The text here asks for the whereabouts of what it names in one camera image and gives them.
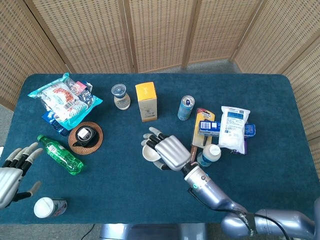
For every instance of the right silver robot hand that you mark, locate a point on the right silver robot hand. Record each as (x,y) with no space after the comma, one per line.
(172,152)

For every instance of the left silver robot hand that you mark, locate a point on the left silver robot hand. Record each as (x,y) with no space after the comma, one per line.
(8,180)

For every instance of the white paper cup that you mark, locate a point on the white paper cup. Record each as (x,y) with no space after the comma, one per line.
(150,154)

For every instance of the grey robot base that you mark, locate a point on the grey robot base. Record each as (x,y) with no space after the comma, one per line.
(152,232)

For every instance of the white pill bottle blue label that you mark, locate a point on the white pill bottle blue label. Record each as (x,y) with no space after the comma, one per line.
(211,153)

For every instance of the blue drink can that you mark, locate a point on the blue drink can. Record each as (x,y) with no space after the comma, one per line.
(185,108)

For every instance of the blue box with barcode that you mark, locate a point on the blue box with barcode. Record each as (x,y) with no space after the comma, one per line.
(210,126)

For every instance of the white-lidded printed can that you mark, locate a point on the white-lidded printed can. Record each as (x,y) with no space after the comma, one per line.
(47,207)

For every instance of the yellow carded knife package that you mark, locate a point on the yellow carded knife package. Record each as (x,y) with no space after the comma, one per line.
(208,116)

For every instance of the yellow and white carton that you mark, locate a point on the yellow and white carton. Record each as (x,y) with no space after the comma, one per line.
(148,105)

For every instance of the green plastic bottle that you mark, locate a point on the green plastic bottle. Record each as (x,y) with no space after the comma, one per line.
(62,156)

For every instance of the white bag with blue label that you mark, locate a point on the white bag with blue label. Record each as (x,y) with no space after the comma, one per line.
(232,130)

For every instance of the blue snack packet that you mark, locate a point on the blue snack packet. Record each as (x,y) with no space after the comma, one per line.
(51,120)

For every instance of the purple packet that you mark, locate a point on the purple packet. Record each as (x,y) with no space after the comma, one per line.
(246,147)

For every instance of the glass jar with clear lid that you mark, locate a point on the glass jar with clear lid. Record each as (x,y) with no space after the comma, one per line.
(121,98)

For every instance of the round woven rattan coaster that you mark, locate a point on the round woven rattan coaster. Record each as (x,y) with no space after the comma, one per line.
(96,148)

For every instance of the white cube charger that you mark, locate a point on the white cube charger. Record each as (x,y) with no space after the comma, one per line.
(82,134)

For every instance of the teal-edged snack bag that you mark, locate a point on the teal-edged snack bag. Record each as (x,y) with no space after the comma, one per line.
(60,100)

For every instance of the dark packet with pink label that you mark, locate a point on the dark packet with pink label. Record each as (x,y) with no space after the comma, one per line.
(84,93)

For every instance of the woven bamboo folding screen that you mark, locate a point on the woven bamboo folding screen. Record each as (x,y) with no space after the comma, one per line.
(160,32)

